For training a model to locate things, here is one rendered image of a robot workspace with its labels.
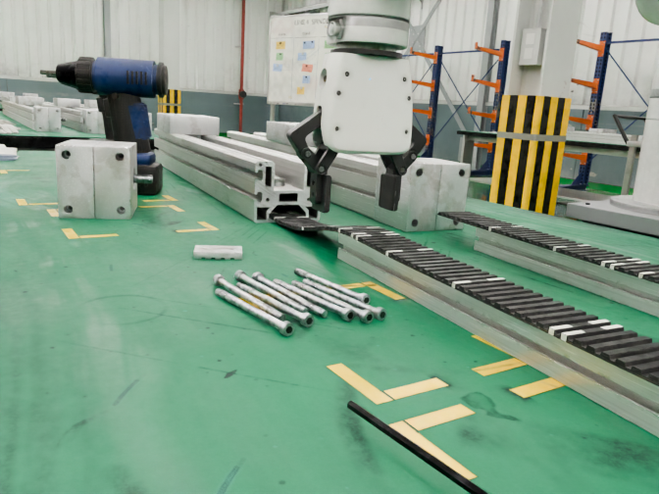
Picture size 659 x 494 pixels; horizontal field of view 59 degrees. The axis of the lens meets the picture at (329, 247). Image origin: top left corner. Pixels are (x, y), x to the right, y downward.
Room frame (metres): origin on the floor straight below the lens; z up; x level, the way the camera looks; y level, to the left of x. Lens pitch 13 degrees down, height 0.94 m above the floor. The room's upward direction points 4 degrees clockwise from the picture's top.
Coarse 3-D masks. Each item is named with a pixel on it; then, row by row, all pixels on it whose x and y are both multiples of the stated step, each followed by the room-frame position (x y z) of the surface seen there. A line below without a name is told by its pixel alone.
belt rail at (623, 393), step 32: (352, 256) 0.60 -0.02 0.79; (384, 256) 0.54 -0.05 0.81; (416, 288) 0.49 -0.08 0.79; (448, 288) 0.45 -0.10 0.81; (480, 320) 0.42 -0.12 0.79; (512, 320) 0.39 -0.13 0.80; (512, 352) 0.38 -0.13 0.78; (544, 352) 0.37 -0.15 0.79; (576, 352) 0.34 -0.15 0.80; (576, 384) 0.33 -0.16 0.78; (608, 384) 0.32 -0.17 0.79; (640, 384) 0.30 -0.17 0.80; (640, 416) 0.29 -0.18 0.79
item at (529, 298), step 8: (504, 296) 0.41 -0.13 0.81; (512, 296) 0.41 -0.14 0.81; (520, 296) 0.41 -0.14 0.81; (528, 296) 0.42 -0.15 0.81; (536, 296) 0.42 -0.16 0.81; (488, 304) 0.40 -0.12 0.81; (496, 304) 0.39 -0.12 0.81; (504, 304) 0.39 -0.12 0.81; (512, 304) 0.40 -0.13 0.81; (520, 304) 0.40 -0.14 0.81
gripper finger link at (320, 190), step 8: (304, 152) 0.60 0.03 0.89; (312, 152) 0.61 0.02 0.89; (304, 160) 0.62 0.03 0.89; (312, 160) 0.61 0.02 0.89; (312, 168) 0.61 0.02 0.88; (312, 176) 0.62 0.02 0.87; (320, 176) 0.61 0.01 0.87; (328, 176) 0.61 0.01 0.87; (312, 184) 0.62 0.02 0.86; (320, 184) 0.61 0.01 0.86; (328, 184) 0.61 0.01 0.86; (312, 192) 0.62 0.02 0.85; (320, 192) 0.61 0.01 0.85; (328, 192) 0.61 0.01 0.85; (312, 200) 0.62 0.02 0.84; (320, 200) 0.61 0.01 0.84; (328, 200) 0.61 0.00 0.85; (320, 208) 0.62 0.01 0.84; (328, 208) 0.61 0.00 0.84
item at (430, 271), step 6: (426, 270) 0.47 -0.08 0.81; (432, 270) 0.47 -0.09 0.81; (438, 270) 0.48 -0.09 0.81; (444, 270) 0.48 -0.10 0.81; (450, 270) 0.48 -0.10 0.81; (456, 270) 0.48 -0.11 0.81; (462, 270) 0.48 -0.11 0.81; (468, 270) 0.48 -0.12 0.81; (474, 270) 0.48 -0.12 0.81; (480, 270) 0.48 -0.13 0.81; (432, 276) 0.46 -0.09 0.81
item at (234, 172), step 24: (168, 144) 1.35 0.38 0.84; (192, 144) 1.13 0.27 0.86; (216, 144) 1.06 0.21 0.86; (240, 144) 1.11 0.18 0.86; (168, 168) 1.35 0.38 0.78; (192, 168) 1.14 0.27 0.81; (216, 168) 0.97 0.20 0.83; (240, 168) 0.89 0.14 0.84; (264, 168) 0.80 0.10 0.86; (288, 168) 0.88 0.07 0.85; (216, 192) 0.97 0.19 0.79; (240, 192) 0.86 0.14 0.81; (264, 192) 0.80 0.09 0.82; (288, 192) 0.82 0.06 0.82; (264, 216) 0.81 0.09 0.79; (312, 216) 0.85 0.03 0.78
